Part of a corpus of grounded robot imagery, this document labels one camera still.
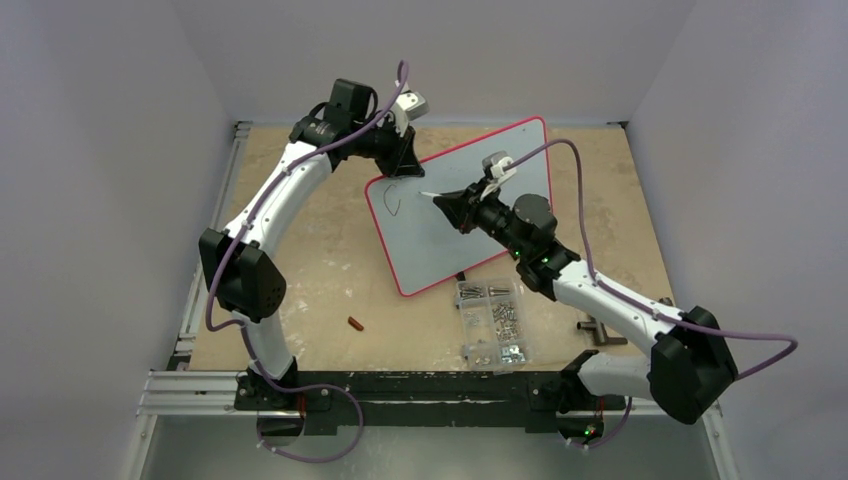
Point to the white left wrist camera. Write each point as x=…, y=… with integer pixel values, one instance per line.
x=411, y=106

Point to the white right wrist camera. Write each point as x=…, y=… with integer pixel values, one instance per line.
x=498, y=169

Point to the clear screw organizer box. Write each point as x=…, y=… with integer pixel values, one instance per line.
x=492, y=318

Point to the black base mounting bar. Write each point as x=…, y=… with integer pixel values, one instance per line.
x=533, y=401

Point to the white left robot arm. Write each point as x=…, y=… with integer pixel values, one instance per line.
x=245, y=287

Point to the aluminium table frame rail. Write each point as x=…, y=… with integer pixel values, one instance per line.
x=179, y=391

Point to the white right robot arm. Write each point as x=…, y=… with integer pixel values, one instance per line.
x=686, y=363

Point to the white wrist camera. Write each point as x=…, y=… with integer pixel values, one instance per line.
x=411, y=106
x=498, y=169

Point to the pink framed whiteboard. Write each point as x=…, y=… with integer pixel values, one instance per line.
x=421, y=246

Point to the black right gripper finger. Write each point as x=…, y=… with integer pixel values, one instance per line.
x=459, y=200
x=456, y=219

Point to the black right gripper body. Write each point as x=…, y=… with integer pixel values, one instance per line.
x=465, y=209

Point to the brown marker cap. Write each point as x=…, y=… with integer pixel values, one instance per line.
x=355, y=324

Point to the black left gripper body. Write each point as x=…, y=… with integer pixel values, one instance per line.
x=387, y=145

